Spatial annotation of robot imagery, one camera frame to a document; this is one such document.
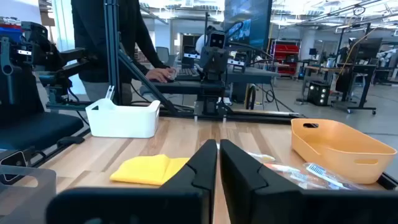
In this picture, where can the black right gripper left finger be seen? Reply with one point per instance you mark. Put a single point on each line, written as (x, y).
(186, 202)

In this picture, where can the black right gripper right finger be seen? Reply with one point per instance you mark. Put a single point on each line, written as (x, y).
(264, 202)

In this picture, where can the black computer keyboard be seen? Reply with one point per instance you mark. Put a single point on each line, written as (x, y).
(186, 73)

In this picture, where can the dark grey computer desk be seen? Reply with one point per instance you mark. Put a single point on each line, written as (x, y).
(248, 76)

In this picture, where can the yellow folded cloth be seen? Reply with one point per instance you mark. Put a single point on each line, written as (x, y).
(146, 169)

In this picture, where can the grey office chair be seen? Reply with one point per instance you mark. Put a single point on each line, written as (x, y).
(162, 56)

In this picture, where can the monitor with blue screen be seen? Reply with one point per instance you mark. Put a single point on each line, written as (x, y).
(248, 21)

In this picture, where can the person's hand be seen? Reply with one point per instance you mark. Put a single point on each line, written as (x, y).
(158, 74)

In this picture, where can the red tool cabinet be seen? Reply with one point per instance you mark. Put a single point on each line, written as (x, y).
(284, 59)

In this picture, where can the orange plastic bin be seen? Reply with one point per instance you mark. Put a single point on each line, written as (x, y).
(342, 149)

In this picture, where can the white plastic bin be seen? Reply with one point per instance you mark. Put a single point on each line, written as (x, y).
(124, 123)

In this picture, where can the wooden top desk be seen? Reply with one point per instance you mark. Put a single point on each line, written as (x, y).
(320, 69)

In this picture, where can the black box with lights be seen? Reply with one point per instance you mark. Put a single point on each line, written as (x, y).
(318, 93)

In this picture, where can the person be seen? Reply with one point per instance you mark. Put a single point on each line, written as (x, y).
(93, 37)

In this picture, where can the black standing desk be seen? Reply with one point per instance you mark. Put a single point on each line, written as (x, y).
(357, 70)

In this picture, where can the black computer monitor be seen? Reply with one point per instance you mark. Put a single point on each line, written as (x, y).
(365, 49)

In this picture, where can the grey translucent plastic bin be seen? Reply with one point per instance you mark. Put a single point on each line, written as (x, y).
(25, 193)

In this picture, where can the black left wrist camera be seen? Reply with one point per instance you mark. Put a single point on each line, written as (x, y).
(216, 40)

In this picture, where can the black aluminium frame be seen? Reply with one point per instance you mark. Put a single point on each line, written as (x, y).
(112, 46)

